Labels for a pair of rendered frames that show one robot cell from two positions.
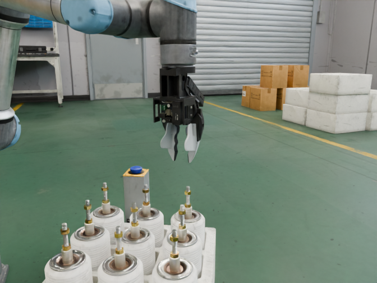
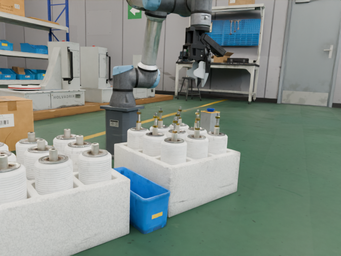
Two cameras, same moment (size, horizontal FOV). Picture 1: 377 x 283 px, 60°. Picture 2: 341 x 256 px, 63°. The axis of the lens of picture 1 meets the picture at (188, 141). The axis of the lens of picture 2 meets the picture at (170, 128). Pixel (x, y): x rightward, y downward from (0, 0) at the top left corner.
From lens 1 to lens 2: 68 cm
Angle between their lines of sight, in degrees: 42
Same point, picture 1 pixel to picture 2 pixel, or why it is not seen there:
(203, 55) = not seen: outside the picture
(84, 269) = (141, 133)
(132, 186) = (204, 119)
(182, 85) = (198, 38)
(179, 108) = (190, 49)
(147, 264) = not seen: hidden behind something
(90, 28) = (148, 6)
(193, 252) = (196, 143)
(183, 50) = (197, 16)
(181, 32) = (196, 6)
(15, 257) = not seen: hidden behind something
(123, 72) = (311, 82)
